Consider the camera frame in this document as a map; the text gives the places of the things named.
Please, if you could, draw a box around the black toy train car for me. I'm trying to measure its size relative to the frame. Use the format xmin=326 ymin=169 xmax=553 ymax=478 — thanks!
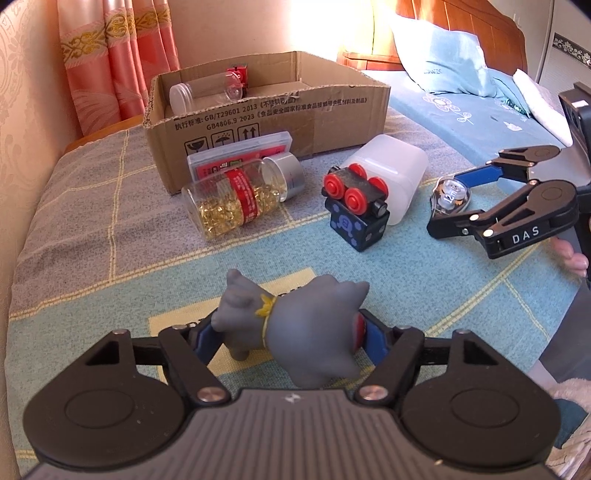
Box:
xmin=322 ymin=162 xmax=391 ymax=254

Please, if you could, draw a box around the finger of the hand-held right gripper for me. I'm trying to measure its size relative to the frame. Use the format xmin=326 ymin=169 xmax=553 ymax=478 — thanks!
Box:
xmin=427 ymin=180 xmax=578 ymax=240
xmin=455 ymin=145 xmax=561 ymax=185

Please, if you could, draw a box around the blue floral bed sheet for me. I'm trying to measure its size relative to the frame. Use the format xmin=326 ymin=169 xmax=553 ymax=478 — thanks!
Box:
xmin=362 ymin=69 xmax=583 ymax=217

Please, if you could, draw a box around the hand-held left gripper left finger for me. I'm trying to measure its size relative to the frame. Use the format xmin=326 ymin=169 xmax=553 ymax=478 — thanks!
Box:
xmin=69 ymin=314 xmax=230 ymax=407

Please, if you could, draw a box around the light blue pillow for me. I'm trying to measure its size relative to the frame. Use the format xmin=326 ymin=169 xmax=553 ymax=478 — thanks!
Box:
xmin=390 ymin=11 xmax=504 ymax=97

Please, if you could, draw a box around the pink patterned curtain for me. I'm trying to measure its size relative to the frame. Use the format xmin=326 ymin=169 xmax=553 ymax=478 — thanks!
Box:
xmin=55 ymin=0 xmax=181 ymax=139

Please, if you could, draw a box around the white plastic bottle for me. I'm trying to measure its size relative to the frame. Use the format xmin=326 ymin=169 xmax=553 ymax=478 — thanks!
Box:
xmin=344 ymin=134 xmax=429 ymax=226

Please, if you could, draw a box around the clear capsule bottle red label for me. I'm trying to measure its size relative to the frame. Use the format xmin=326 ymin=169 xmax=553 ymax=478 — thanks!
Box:
xmin=181 ymin=154 xmax=305 ymax=241

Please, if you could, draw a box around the person's right hand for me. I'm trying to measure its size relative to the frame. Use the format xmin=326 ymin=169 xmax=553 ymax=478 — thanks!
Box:
xmin=551 ymin=237 xmax=589 ymax=278

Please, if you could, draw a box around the grey clothing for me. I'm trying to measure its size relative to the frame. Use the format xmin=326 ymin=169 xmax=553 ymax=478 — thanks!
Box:
xmin=538 ymin=286 xmax=591 ymax=384

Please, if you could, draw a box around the wooden bed headboard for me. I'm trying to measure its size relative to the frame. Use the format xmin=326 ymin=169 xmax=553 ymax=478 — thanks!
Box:
xmin=337 ymin=0 xmax=529 ymax=77

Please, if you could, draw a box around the grey plush toy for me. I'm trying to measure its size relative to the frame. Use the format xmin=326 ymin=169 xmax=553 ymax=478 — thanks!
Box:
xmin=217 ymin=268 xmax=370 ymax=388

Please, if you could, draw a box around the small red box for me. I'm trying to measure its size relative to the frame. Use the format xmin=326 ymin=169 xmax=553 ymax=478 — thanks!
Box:
xmin=225 ymin=65 xmax=249 ymax=93

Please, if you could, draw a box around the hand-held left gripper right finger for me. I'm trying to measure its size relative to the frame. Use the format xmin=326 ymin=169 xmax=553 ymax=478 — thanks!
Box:
xmin=355 ymin=311 xmax=513 ymax=408

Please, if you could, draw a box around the white wardrobe patterned trim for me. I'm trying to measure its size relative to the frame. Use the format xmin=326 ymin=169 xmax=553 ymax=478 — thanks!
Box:
xmin=526 ymin=0 xmax=591 ymax=93

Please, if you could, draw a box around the cardboard box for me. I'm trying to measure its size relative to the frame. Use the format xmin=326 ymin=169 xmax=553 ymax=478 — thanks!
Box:
xmin=143 ymin=51 xmax=391 ymax=195

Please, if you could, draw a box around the checked blue grey blanket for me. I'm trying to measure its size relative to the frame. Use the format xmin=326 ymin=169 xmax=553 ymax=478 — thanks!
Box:
xmin=4 ymin=106 xmax=583 ymax=462

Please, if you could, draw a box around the clear case with red cards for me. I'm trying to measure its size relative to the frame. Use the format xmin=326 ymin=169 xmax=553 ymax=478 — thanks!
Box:
xmin=187 ymin=131 xmax=294 ymax=183

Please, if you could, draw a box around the wooden bedside table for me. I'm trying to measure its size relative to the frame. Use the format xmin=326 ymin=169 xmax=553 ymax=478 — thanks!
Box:
xmin=64 ymin=114 xmax=146 ymax=153

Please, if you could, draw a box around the white pillow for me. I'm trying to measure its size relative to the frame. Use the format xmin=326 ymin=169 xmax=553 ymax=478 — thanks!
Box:
xmin=512 ymin=69 xmax=573 ymax=144

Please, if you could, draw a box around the clear plastic jar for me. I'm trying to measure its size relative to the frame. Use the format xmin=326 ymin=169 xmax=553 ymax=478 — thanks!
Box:
xmin=168 ymin=69 xmax=245 ymax=116

